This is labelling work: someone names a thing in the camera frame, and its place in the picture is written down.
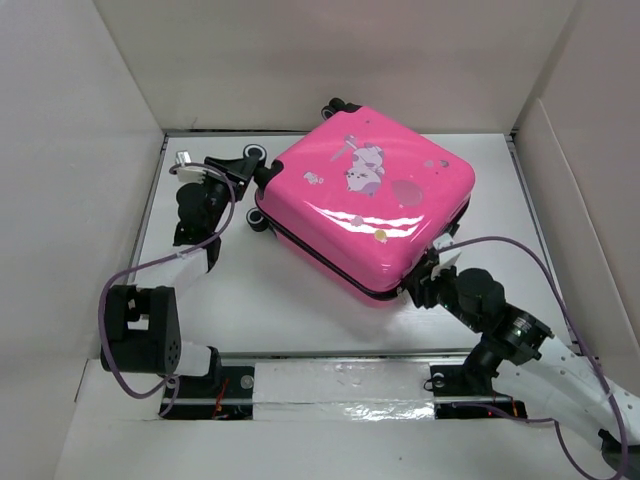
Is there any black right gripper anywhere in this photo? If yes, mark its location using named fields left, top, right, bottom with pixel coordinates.
left=399, top=258, right=483, bottom=333

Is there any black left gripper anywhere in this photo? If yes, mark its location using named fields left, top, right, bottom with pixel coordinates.
left=196, top=157, right=256, bottom=232

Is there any pink hard-shell suitcase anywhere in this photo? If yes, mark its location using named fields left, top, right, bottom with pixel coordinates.
left=246, top=98, right=475, bottom=305

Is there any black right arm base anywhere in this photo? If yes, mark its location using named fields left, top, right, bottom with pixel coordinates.
left=423, top=364, right=528, bottom=420

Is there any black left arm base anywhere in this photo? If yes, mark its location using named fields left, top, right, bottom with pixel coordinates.
left=162, top=365, right=255, bottom=421

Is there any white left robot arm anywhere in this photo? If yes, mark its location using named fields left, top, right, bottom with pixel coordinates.
left=99, top=145, right=267, bottom=397

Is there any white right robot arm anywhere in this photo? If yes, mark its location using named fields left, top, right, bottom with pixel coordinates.
left=404, top=265, right=639, bottom=479

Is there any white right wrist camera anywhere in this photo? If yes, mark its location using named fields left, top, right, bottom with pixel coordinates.
left=431, top=240, right=461, bottom=280

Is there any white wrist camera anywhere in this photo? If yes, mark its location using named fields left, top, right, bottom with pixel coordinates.
left=169, top=150, right=206, bottom=184
left=431, top=240, right=461, bottom=280

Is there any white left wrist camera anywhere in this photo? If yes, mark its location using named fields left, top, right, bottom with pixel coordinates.
left=169, top=150, right=206, bottom=184

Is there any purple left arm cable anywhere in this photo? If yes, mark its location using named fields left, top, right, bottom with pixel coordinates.
left=97, top=162, right=237, bottom=419

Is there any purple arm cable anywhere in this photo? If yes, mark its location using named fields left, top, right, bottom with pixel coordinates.
left=439, top=234, right=631, bottom=480
left=97, top=162, right=237, bottom=419

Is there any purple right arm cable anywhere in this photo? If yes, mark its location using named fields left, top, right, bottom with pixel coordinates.
left=439, top=234, right=631, bottom=480

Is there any aluminium front rail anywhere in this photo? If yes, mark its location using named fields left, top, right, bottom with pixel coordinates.
left=107, top=349, right=531, bottom=362

